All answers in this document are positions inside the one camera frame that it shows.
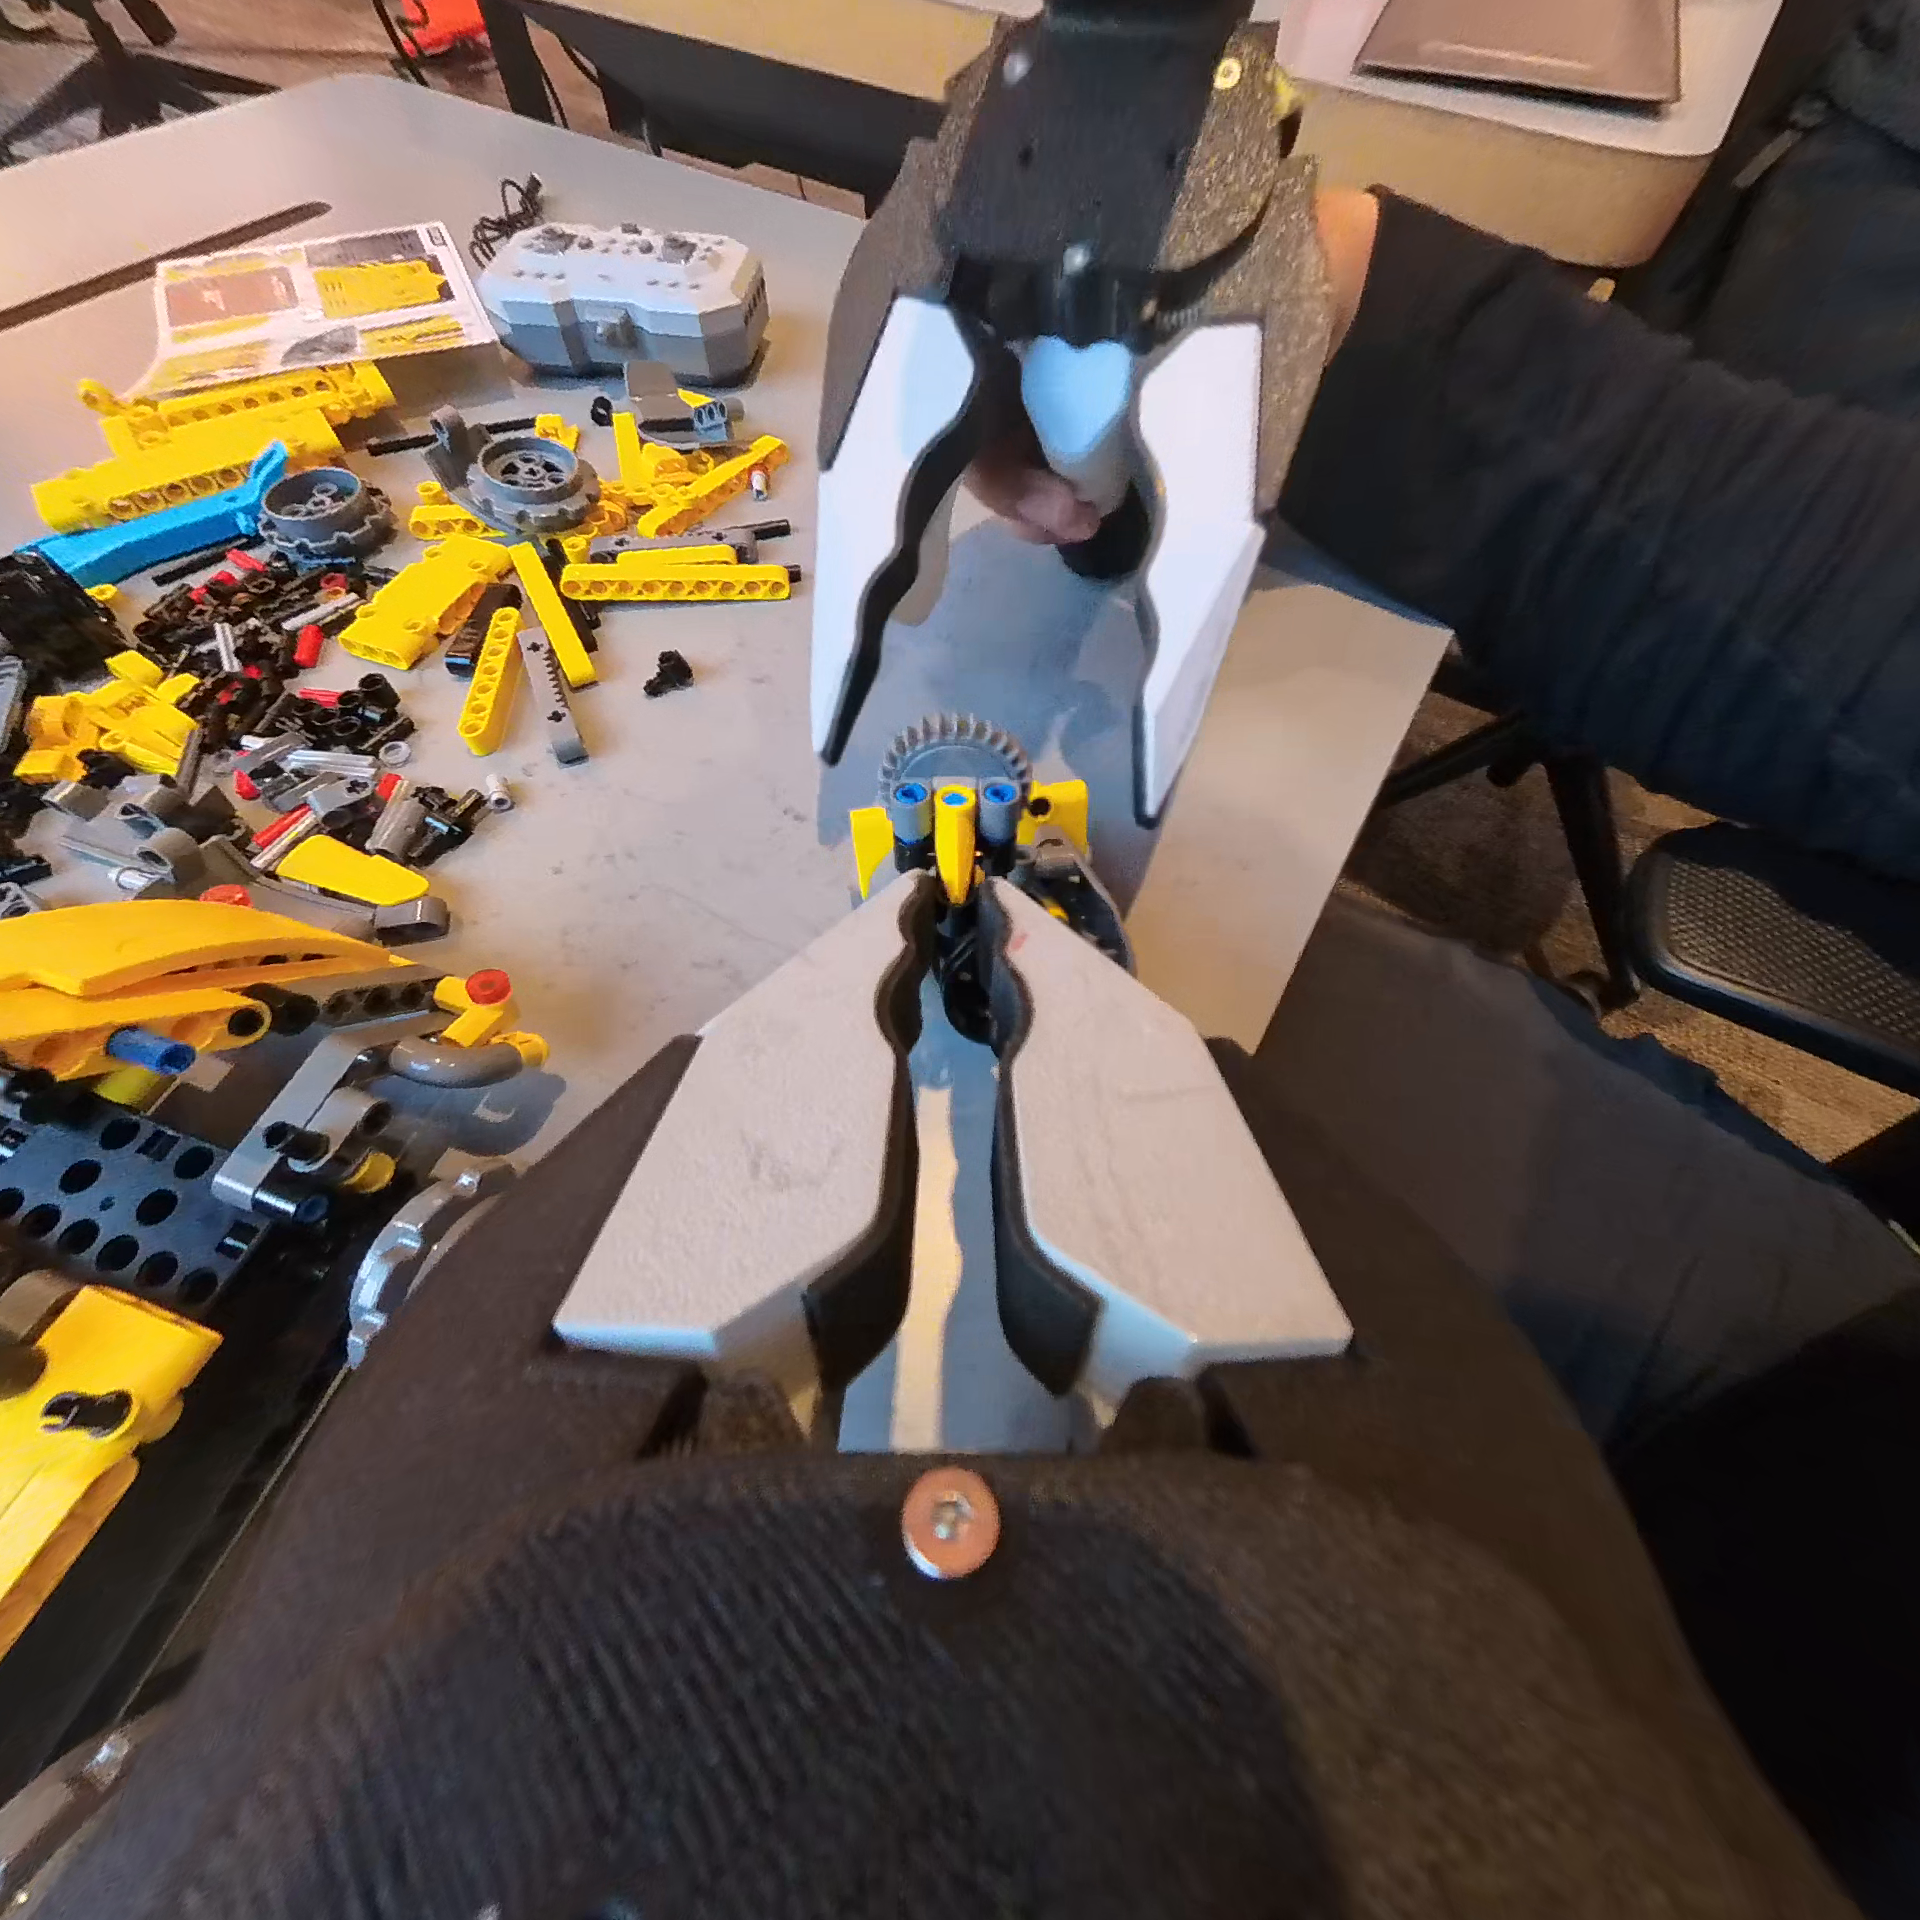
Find pile of small brick parts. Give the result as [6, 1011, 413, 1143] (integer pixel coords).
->
[0, 358, 805, 922]

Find person's right forearm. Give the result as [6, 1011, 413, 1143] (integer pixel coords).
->
[1283, 186, 1920, 880]

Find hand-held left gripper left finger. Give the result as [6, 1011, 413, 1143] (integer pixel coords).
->
[551, 872, 927, 1397]

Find white desk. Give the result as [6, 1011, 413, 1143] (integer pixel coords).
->
[1283, 0, 1788, 272]

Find black mesh office chair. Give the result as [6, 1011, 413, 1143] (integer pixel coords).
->
[1380, 703, 1920, 1096]

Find person's black top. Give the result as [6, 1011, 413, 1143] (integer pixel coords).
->
[1590, 1289, 1920, 1920]

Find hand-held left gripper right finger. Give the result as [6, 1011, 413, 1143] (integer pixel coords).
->
[979, 872, 1355, 1407]

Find grey desk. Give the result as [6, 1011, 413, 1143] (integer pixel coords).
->
[0, 74, 1455, 1518]

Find black rubber tire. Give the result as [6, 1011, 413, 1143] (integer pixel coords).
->
[0, 551, 135, 682]

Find blue curved brick piece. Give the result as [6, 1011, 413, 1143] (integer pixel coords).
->
[23, 438, 294, 590]

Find yellow black scoop brick assembly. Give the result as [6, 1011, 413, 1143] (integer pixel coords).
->
[847, 776, 1134, 976]

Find grey laptop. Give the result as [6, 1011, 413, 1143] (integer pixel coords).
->
[1351, 0, 1682, 106]

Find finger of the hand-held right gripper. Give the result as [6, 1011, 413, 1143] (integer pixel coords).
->
[1118, 320, 1269, 829]
[806, 293, 991, 770]

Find grey toy wheel hub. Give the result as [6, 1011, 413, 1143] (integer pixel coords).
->
[451, 426, 606, 539]
[259, 463, 401, 568]

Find person's grey pants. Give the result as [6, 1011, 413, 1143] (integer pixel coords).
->
[1260, 883, 1920, 1501]

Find grey battery box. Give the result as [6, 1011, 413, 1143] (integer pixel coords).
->
[477, 222, 773, 384]

